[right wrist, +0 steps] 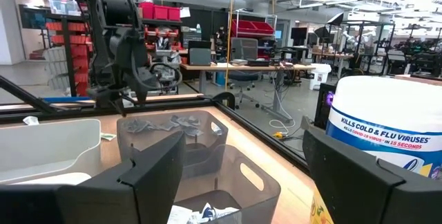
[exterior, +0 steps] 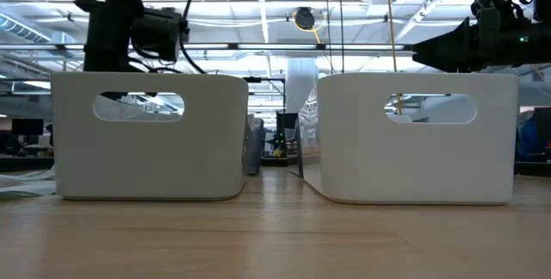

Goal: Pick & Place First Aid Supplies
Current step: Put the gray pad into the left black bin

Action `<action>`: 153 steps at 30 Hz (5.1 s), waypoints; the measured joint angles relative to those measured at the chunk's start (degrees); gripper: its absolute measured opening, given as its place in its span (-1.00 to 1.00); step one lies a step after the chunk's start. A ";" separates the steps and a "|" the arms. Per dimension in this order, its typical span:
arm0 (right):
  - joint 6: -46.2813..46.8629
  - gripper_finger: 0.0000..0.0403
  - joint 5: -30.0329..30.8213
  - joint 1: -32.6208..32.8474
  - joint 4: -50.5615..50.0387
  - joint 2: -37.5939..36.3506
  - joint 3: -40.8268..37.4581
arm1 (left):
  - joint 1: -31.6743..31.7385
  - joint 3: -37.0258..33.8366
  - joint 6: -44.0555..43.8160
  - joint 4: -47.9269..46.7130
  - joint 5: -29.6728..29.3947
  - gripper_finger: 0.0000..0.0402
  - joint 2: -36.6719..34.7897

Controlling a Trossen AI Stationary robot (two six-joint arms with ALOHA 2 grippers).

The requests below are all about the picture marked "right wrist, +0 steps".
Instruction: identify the rack of red bins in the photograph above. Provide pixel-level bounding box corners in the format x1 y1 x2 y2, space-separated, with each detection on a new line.
44 19 96 97

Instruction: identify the white trash can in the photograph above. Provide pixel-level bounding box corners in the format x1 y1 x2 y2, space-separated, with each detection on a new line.
308 63 332 91

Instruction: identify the wooden desk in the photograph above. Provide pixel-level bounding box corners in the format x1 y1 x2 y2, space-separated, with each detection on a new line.
180 62 317 114

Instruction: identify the shelf with red bins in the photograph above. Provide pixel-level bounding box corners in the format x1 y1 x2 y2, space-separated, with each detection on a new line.
230 9 277 40

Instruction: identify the white disinfectant wipes canister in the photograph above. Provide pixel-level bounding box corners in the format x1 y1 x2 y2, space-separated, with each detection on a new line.
309 75 442 224

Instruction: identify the black controller box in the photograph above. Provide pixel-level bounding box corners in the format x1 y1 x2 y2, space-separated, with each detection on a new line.
313 81 338 131

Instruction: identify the grey office chair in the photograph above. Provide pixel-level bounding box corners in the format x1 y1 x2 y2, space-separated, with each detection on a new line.
227 37 262 110

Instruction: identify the clear plastic box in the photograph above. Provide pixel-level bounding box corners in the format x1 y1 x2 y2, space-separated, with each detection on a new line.
47 0 83 17

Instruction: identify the yellow power cable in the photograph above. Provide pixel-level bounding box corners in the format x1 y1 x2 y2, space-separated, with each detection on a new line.
224 0 236 93

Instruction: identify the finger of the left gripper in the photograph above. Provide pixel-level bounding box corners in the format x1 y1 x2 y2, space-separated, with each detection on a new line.
115 88 127 118
135 78 153 104

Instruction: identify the white plastic bin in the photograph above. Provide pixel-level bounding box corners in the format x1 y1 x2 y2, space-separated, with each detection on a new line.
10 171 93 186

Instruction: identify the brown translucent plastic bin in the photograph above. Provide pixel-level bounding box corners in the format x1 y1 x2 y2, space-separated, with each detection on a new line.
116 109 229 180
172 143 282 224

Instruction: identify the black robot workstation frame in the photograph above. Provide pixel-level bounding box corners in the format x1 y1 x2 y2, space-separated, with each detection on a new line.
340 19 396 76

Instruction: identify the blue bar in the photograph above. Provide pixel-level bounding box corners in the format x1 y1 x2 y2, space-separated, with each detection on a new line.
41 95 91 103

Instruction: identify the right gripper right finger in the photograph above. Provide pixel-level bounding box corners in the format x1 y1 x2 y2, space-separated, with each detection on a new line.
302 129 442 224

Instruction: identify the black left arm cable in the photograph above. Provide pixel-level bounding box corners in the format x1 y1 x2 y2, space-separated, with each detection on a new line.
148 62 183 96

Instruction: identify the black aluminium table frame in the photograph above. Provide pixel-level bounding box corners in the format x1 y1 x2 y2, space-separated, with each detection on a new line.
0 75 310 173

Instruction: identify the grey plastic bin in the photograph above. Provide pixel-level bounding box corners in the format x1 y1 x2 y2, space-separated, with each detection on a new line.
0 118 102 183

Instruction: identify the black softbox lamp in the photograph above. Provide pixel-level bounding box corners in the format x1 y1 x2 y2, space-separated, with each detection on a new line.
325 11 345 27

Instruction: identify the white coiled cable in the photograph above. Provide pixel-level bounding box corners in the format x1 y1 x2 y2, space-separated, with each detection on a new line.
268 118 297 131

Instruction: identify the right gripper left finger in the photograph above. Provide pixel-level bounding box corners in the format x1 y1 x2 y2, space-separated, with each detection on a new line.
0 131 187 224

